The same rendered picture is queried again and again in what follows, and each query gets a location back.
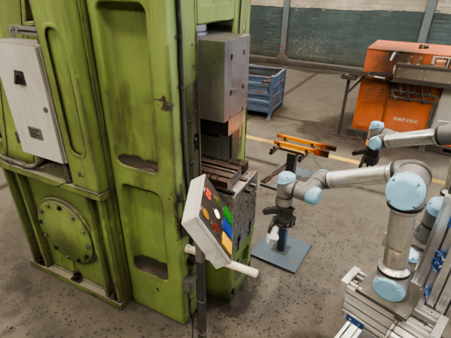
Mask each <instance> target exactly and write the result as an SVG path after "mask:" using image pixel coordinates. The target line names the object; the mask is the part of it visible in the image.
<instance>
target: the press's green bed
mask: <svg viewBox="0 0 451 338"><path fill-rule="evenodd" d="M253 232H254V225H253V226H252V228H251V229H249V232H248V233H247V235H246V236H245V238H244V239H243V241H242V242H241V244H240V245H238V248H237V250H236V251H235V252H234V254H233V255H232V261H235V262H238V263H240V264H244V265H245V266H249V267H250V254H251V240H252V235H253ZM247 276H248V275H246V274H243V273H241V272H238V271H235V270H233V269H230V268H227V267H225V266H223V267H220V268H218V269H215V267H214V266H213V264H212V263H211V262H210V261H209V260H205V285H206V295H209V296H212V297H214V298H216V299H218V300H221V301H223V302H226V303H228V304H231V303H232V301H233V299H234V298H235V296H236V295H237V293H238V291H239V289H240V288H241V286H242V285H243V283H244V281H245V279H246V277H247Z"/></svg>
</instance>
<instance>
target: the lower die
mask: <svg viewBox="0 0 451 338"><path fill-rule="evenodd" d="M201 160H202V161H205V162H210V163H213V164H218V165H221V166H226V167H229V168H234V169H237V170H238V171H237V172H233V171H230V170H225V169H222V168H217V167H214V166H209V165H206V164H201V175H203V173H204V171H207V174H206V172H205V175H206V176H207V178H208V179H209V181H210V174H211V173H212V172H213V174H212V175H211V184H212V185H214V186H217V175H218V174H220V177H219V176H218V187H221V188H226V189H228V190H229V189H230V188H231V187H233V184H234V185H235V183H237V181H238V180H239V179H240V178H241V173H242V167H241V166H236V165H233V164H228V163H223V162H220V161H218V162H217V160H211V159H209V158H203V157H201Z"/></svg>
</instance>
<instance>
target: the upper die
mask: <svg viewBox="0 0 451 338"><path fill-rule="evenodd" d="M243 120H244V110H242V111H241V112H239V113H238V114H237V115H235V116H233V117H232V118H231V119H229V120H228V121H226V122H225V123H220V122H216V121H210V120H206V119H200V126H201V131H204V132H207V133H213V134H216V135H222V136H226V137H229V136H230V135H231V134H233V132H235V131H236V130H237V129H239V128H240V127H241V126H243Z"/></svg>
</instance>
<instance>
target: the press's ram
mask: <svg viewBox="0 0 451 338"><path fill-rule="evenodd" d="M198 45H199V98H200V119H206V120H210V121H216V122H220V123H225V122H226V121H228V120H229V119H231V118H232V117H233V116H235V115H237V114H238V113H239V112H241V111H242V110H243V109H245V108H246V107H247V100H248V71H249V55H250V34H236V33H227V32H211V31H207V35H204V36H198Z"/></svg>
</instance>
